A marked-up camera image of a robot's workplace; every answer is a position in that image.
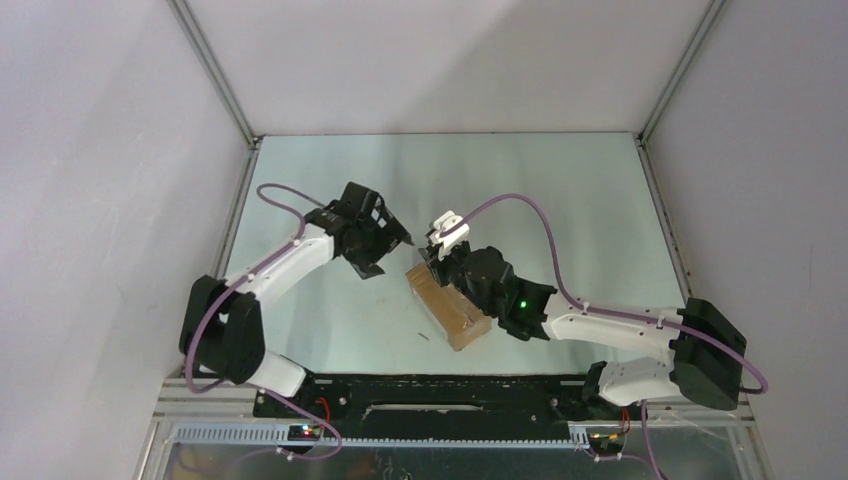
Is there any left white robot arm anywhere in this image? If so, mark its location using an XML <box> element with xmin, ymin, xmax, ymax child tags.
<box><xmin>178</xmin><ymin>182</ymin><xmax>412</xmax><ymax>417</ymax></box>

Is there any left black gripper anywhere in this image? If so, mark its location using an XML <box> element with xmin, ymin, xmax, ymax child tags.
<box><xmin>343</xmin><ymin>203</ymin><xmax>412</xmax><ymax>279</ymax></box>

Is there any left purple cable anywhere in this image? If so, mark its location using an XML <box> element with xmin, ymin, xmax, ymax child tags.
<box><xmin>183</xmin><ymin>183</ymin><xmax>344</xmax><ymax>463</ymax></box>

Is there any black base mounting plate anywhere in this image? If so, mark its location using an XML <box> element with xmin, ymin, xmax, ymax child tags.
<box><xmin>291</xmin><ymin>373</ymin><xmax>640</xmax><ymax>440</ymax></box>

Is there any grey slotted cable duct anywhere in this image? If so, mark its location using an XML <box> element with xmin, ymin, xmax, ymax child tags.
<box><xmin>170</xmin><ymin>422</ymin><xmax>589</xmax><ymax>449</ymax></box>

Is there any aluminium frame post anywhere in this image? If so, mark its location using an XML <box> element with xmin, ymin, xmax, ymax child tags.
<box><xmin>166</xmin><ymin>0</ymin><xmax>260</xmax><ymax>150</ymax></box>
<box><xmin>637</xmin><ymin>0</ymin><xmax>728</xmax><ymax>144</ymax></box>

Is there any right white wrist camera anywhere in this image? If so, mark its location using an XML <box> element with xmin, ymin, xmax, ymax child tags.
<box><xmin>426</xmin><ymin>210</ymin><xmax>470</xmax><ymax>260</ymax></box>

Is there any brown cardboard express box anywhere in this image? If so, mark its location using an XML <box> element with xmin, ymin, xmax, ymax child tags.
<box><xmin>406</xmin><ymin>263</ymin><xmax>492</xmax><ymax>352</ymax></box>

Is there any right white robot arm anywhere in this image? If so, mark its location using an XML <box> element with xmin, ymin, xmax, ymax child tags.
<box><xmin>419</xmin><ymin>241</ymin><xmax>747</xmax><ymax>418</ymax></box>

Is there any left aluminium frame post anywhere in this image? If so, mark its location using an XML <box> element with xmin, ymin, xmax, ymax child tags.
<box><xmin>166</xmin><ymin>0</ymin><xmax>260</xmax><ymax>150</ymax></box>

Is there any right aluminium frame post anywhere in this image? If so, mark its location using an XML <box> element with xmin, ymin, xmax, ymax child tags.
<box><xmin>637</xmin><ymin>0</ymin><xmax>728</xmax><ymax>144</ymax></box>

